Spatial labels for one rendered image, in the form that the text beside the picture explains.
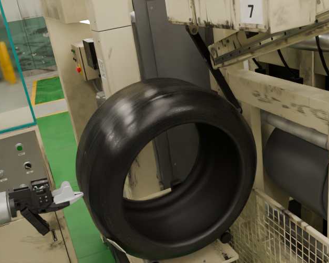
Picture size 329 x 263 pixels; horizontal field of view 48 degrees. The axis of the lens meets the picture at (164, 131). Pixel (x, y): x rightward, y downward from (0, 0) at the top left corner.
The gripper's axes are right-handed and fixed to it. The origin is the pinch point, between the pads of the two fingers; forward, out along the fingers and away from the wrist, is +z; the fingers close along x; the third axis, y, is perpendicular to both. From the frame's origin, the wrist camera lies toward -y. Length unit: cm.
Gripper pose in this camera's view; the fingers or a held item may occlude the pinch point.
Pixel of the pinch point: (79, 196)
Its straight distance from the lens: 121.0
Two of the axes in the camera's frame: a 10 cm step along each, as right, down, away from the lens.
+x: -3.8, -2.9, 8.8
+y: -0.5, -9.4, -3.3
